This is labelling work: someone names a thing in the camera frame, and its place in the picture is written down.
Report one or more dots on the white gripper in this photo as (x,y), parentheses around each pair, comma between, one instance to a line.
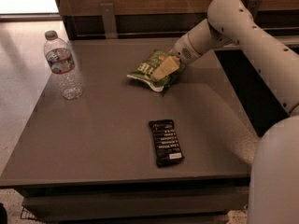
(183,52)

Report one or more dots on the green jalapeno chip bag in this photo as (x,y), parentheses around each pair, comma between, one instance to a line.
(144,71)

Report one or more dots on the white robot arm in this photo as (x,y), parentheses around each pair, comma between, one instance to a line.
(274,176)

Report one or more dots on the grey square table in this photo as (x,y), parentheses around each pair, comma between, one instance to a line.
(94,157)

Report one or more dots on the black snack bar wrapper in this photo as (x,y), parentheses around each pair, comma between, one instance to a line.
(166,144)

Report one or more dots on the clear plastic water bottle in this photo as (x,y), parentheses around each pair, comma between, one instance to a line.
(62,64)

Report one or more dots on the left metal wall bracket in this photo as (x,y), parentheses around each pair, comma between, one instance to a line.
(109,21)

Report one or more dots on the metal wall bracket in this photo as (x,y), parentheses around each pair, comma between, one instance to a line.
(109,21)
(253,7)

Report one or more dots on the right metal wall bracket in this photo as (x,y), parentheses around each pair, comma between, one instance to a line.
(253,7)

